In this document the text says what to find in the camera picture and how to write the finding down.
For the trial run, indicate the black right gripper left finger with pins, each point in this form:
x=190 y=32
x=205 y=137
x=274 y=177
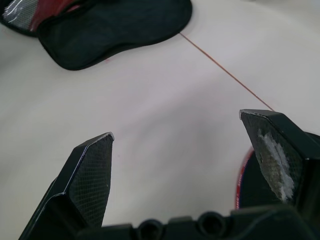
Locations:
x=87 y=180

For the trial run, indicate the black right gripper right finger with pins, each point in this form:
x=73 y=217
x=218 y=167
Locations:
x=277 y=155

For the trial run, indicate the dark object with red rim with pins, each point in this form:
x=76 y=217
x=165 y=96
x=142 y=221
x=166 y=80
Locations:
x=252 y=185

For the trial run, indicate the black fabric pouch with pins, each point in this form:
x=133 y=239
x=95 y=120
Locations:
x=100 y=30

